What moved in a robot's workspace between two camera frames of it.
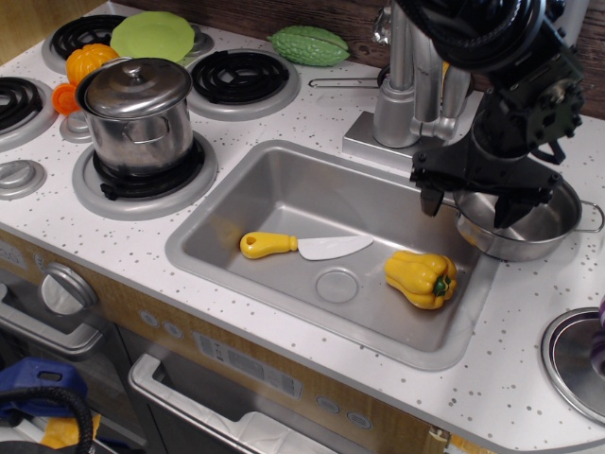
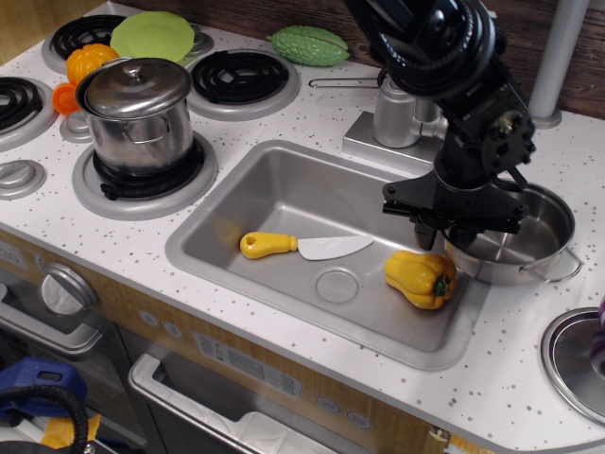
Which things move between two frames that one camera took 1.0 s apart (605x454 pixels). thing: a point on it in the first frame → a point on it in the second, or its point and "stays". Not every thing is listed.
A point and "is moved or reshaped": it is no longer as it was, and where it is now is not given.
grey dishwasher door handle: (259, 432) stays
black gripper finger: (431, 199) → (425, 235)
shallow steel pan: (537, 234) is moved or reshaped
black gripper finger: (509, 209) → (463, 235)
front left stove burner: (26, 112) stays
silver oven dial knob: (66, 291) stays
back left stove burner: (75, 33) stays
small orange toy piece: (63, 98) stays
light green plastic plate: (153, 34) stays
